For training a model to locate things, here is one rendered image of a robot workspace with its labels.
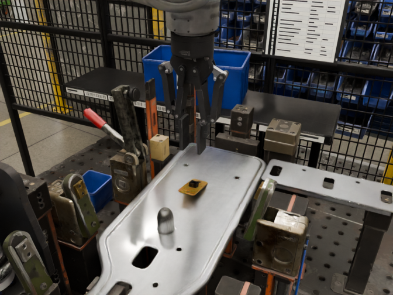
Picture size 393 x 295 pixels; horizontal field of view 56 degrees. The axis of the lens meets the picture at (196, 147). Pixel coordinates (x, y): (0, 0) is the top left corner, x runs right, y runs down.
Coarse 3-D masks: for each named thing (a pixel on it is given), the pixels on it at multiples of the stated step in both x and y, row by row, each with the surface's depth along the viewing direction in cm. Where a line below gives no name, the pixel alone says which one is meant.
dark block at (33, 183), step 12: (24, 180) 64; (36, 180) 65; (36, 192) 63; (48, 192) 65; (36, 204) 63; (48, 204) 66; (36, 216) 64; (48, 216) 67; (48, 228) 68; (48, 240) 69; (60, 252) 73; (60, 264) 74; (60, 276) 74; (60, 288) 75
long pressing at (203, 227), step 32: (192, 160) 92; (224, 160) 92; (256, 160) 92; (160, 192) 81; (224, 192) 81; (128, 224) 72; (192, 224) 72; (224, 224) 72; (128, 256) 65; (160, 256) 65; (192, 256) 65; (96, 288) 59; (160, 288) 59; (192, 288) 60
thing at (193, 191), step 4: (192, 180) 81; (196, 180) 84; (200, 180) 84; (188, 184) 81; (192, 184) 80; (196, 184) 80; (200, 184) 82; (204, 184) 82; (180, 188) 78; (184, 188) 79; (188, 188) 79; (192, 188) 79; (196, 188) 79; (200, 188) 80; (180, 192) 77; (184, 192) 77; (188, 192) 77; (192, 192) 77; (196, 192) 78
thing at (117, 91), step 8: (120, 88) 76; (128, 88) 77; (136, 88) 75; (112, 96) 76; (120, 96) 75; (128, 96) 76; (136, 96) 75; (120, 104) 76; (128, 104) 78; (120, 112) 77; (128, 112) 79; (120, 120) 78; (128, 120) 78; (136, 120) 80; (120, 128) 79; (128, 128) 78; (136, 128) 81; (128, 136) 79; (136, 136) 82; (128, 144) 80; (136, 144) 83; (136, 152) 81
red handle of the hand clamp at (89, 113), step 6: (90, 108) 83; (84, 114) 82; (90, 114) 82; (96, 114) 83; (90, 120) 82; (96, 120) 82; (102, 120) 82; (96, 126) 83; (102, 126) 82; (108, 126) 83; (108, 132) 82; (114, 132) 83; (114, 138) 82; (120, 138) 82; (120, 144) 82; (138, 150) 83; (138, 156) 83
